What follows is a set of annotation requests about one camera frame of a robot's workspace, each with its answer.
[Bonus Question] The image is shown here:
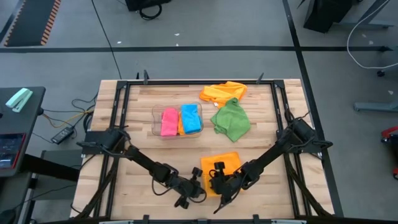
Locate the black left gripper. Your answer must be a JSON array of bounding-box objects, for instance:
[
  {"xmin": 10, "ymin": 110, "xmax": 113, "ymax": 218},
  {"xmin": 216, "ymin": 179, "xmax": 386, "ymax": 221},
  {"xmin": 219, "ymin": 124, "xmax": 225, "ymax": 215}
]
[{"xmin": 174, "ymin": 167, "xmax": 208, "ymax": 209}]

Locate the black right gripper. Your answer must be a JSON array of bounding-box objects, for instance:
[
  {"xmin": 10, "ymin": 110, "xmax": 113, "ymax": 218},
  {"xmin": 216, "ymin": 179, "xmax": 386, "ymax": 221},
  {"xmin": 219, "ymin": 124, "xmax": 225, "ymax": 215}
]
[{"xmin": 208, "ymin": 161, "xmax": 247, "ymax": 215}]

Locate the orange microfiber towel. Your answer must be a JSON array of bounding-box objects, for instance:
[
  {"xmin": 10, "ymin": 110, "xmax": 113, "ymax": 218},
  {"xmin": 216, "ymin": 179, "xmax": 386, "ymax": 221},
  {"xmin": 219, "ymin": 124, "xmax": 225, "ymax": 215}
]
[
  {"xmin": 200, "ymin": 151, "xmax": 242, "ymax": 197},
  {"xmin": 177, "ymin": 116, "xmax": 200, "ymax": 138},
  {"xmin": 199, "ymin": 81, "xmax": 248, "ymax": 108}
]

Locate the green microfiber towel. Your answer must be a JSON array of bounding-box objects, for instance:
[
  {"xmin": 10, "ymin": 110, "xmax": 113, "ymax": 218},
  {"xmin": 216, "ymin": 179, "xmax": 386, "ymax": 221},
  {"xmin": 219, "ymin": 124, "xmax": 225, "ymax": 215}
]
[{"xmin": 210, "ymin": 98, "xmax": 251, "ymax": 143}]

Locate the blue microfiber towel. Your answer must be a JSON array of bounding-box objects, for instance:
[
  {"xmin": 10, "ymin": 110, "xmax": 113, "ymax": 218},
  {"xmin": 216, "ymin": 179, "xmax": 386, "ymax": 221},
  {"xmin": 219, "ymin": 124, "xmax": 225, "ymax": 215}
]
[{"xmin": 180, "ymin": 104, "xmax": 203, "ymax": 134}]

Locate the pink microfiber towel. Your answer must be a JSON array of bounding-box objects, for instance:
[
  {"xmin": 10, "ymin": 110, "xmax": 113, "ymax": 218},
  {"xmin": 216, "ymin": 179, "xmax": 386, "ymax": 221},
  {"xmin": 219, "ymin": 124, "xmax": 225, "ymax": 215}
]
[{"xmin": 160, "ymin": 108, "xmax": 180, "ymax": 137}]

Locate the clear plastic bin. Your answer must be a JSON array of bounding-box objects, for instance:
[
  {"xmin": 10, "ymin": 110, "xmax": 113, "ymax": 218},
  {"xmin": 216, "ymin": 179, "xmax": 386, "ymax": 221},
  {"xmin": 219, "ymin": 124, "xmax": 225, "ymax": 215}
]
[{"xmin": 151, "ymin": 102, "xmax": 205, "ymax": 139}]

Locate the black power adapter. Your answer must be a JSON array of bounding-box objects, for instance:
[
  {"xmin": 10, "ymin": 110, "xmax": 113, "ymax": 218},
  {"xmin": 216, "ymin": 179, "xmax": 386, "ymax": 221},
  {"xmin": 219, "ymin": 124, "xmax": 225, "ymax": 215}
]
[{"xmin": 51, "ymin": 126, "xmax": 75, "ymax": 145}]

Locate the grey desk foot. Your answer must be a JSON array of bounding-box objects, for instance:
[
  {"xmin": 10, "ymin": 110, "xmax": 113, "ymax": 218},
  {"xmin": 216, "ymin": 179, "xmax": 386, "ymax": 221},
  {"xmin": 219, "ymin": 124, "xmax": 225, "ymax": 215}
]
[{"xmin": 353, "ymin": 101, "xmax": 398, "ymax": 113}]

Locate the red cart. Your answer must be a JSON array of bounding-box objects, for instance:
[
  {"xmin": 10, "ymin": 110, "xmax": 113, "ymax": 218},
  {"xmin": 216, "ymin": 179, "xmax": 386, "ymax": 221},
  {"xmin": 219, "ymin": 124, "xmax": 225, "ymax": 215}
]
[{"xmin": 381, "ymin": 126, "xmax": 398, "ymax": 181}]

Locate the black side desk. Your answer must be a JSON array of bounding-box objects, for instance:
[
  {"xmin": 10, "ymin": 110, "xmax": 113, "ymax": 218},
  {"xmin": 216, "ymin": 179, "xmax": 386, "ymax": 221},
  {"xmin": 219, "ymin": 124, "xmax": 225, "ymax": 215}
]
[{"xmin": 0, "ymin": 86, "xmax": 47, "ymax": 178}]

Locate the tablet with red case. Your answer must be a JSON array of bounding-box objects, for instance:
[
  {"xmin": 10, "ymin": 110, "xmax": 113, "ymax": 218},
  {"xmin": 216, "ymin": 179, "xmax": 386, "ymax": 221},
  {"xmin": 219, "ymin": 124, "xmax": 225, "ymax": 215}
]
[{"xmin": 0, "ymin": 133, "xmax": 27, "ymax": 170}]

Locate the black desk base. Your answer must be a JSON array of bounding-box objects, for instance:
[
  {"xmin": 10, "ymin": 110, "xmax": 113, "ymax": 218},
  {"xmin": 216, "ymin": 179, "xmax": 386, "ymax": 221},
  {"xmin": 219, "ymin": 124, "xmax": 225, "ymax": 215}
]
[{"xmin": 303, "ymin": 0, "xmax": 396, "ymax": 34}]

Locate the mint green stapler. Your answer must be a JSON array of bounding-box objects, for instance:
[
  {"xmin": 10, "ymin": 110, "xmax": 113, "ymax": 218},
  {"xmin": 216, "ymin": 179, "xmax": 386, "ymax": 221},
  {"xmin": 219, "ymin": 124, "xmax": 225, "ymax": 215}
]
[{"xmin": 5, "ymin": 87, "xmax": 34, "ymax": 113}]

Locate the black floor mat orange edge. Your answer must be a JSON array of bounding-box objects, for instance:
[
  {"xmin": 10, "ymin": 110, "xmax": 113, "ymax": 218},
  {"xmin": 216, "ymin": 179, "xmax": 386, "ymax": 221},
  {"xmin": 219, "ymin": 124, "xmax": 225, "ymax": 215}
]
[{"xmin": 4, "ymin": 0, "xmax": 62, "ymax": 47}]

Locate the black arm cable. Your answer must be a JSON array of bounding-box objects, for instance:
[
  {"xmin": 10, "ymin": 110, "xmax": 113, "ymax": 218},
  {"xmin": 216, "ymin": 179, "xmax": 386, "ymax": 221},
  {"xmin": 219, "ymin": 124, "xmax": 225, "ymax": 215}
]
[{"xmin": 151, "ymin": 169, "xmax": 208, "ymax": 205}]

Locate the black cable bundle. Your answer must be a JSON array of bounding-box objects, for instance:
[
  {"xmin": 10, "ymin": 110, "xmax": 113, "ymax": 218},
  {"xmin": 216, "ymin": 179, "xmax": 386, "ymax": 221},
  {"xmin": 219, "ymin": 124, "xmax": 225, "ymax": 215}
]
[
  {"xmin": 284, "ymin": 152, "xmax": 332, "ymax": 217},
  {"xmin": 74, "ymin": 154, "xmax": 121, "ymax": 218}
]

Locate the black metal table frame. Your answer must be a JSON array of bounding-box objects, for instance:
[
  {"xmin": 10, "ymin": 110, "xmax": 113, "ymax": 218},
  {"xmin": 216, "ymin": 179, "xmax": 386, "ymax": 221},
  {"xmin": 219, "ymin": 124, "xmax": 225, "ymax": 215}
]
[{"xmin": 95, "ymin": 70, "xmax": 312, "ymax": 223}]

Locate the yellow floor cable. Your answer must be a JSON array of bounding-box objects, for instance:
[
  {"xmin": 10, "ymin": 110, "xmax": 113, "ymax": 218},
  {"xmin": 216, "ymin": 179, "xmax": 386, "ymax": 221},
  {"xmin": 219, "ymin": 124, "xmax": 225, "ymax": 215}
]
[{"xmin": 42, "ymin": 108, "xmax": 94, "ymax": 129}]

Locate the thin black floor cable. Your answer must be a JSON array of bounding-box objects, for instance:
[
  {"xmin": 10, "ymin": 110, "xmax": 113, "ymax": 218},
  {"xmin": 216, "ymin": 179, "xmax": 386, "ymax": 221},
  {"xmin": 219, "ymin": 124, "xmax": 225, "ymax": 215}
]
[{"xmin": 91, "ymin": 0, "xmax": 123, "ymax": 80}]

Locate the white floor cable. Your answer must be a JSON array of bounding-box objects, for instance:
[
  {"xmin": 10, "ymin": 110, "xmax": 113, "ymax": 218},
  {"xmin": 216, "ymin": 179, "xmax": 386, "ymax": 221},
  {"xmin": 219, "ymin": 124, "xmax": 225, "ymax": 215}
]
[{"xmin": 346, "ymin": 0, "xmax": 398, "ymax": 70}]

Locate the black equipment with cable loop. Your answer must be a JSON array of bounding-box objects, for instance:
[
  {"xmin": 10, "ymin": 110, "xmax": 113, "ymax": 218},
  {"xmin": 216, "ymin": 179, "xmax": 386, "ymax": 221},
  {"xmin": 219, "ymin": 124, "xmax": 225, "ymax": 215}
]
[{"xmin": 125, "ymin": 0, "xmax": 174, "ymax": 21}]

